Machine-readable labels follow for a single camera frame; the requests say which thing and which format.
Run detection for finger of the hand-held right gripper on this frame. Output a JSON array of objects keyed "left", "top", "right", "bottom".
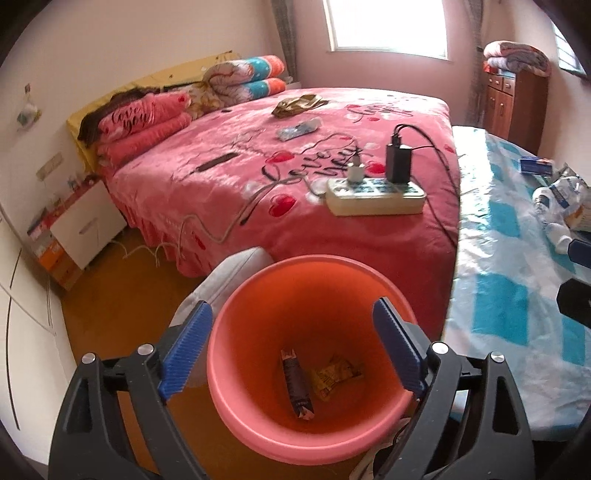
[
  {"left": 556, "top": 277, "right": 591, "bottom": 329},
  {"left": 568, "top": 237, "right": 591, "bottom": 267}
]

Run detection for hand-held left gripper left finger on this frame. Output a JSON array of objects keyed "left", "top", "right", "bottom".
[{"left": 48, "top": 300, "right": 214, "bottom": 480}]

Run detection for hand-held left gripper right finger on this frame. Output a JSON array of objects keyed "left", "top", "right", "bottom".
[{"left": 372, "top": 298, "right": 539, "bottom": 480}]

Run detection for white green printed packet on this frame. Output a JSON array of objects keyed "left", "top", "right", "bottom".
[{"left": 533, "top": 175, "right": 588, "bottom": 217}]

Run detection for orange plastic bucket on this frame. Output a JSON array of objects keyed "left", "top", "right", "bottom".
[{"left": 206, "top": 255, "right": 420, "bottom": 455}]

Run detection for orange blue tissue pack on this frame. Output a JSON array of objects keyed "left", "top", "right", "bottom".
[{"left": 566, "top": 205, "right": 591, "bottom": 230}]

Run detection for yellow snack wrapper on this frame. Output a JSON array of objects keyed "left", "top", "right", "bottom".
[{"left": 310, "top": 354, "right": 365, "bottom": 401}]

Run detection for blue checked plastic tablecloth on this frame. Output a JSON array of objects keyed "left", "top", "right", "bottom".
[{"left": 445, "top": 124, "right": 591, "bottom": 444}]

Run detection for small blue box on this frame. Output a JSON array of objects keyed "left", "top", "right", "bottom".
[{"left": 518, "top": 157, "right": 554, "bottom": 176}]

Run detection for black snack wrapper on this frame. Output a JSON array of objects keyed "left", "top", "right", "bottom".
[{"left": 281, "top": 349, "right": 315, "bottom": 420}]

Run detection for white power strip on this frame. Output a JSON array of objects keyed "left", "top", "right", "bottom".
[{"left": 326, "top": 178, "right": 426, "bottom": 217}]

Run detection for white nightstand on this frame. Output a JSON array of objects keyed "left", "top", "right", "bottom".
[{"left": 50, "top": 179, "right": 127, "bottom": 270}]

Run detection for orange cardboard box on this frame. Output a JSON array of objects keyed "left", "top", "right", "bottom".
[{"left": 27, "top": 185, "right": 93, "bottom": 291}]

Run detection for brown wooden cabinet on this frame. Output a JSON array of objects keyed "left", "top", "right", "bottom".
[{"left": 482, "top": 65, "right": 549, "bottom": 155}]

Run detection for pink bed with blanket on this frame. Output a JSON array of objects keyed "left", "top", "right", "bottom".
[{"left": 99, "top": 87, "right": 462, "bottom": 333}]

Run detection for flat black device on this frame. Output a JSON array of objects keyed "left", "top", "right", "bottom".
[{"left": 196, "top": 152, "right": 238, "bottom": 172}]

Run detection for black power adapter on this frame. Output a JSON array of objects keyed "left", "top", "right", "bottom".
[{"left": 385, "top": 124, "right": 413, "bottom": 184}]

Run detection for side window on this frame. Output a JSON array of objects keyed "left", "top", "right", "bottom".
[{"left": 551, "top": 18, "right": 591, "bottom": 78}]

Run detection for folded grey pink quilt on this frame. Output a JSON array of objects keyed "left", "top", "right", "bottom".
[{"left": 483, "top": 41, "right": 551, "bottom": 77}]

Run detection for grey checked curtain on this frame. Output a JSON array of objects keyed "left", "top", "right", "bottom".
[
  {"left": 465, "top": 0, "right": 486, "bottom": 126},
  {"left": 271, "top": 0, "right": 301, "bottom": 86}
]

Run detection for dark cloth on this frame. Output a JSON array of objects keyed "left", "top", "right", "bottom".
[{"left": 78, "top": 90, "right": 153, "bottom": 141}]

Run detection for crumpled brown wrapper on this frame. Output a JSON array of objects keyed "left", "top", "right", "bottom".
[{"left": 271, "top": 95, "right": 324, "bottom": 117}]

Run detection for yellow headboard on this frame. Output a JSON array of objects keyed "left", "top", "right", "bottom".
[{"left": 67, "top": 52, "right": 241, "bottom": 178}]

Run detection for rolled floral quilt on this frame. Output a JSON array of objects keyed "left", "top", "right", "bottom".
[{"left": 187, "top": 55, "right": 288, "bottom": 116}]

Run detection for bright window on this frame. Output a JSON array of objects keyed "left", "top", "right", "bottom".
[{"left": 323, "top": 0, "right": 450, "bottom": 60}]

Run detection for white floor cable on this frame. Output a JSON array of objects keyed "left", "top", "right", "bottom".
[{"left": 111, "top": 240, "right": 178, "bottom": 269}]

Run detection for grey power strip cable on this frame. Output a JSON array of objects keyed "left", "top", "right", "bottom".
[{"left": 178, "top": 185, "right": 333, "bottom": 261}]

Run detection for black cable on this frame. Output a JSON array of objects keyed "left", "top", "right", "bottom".
[{"left": 401, "top": 124, "right": 462, "bottom": 243}]

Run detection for small wall ornament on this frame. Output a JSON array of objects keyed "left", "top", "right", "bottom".
[{"left": 16, "top": 83, "right": 41, "bottom": 134}]

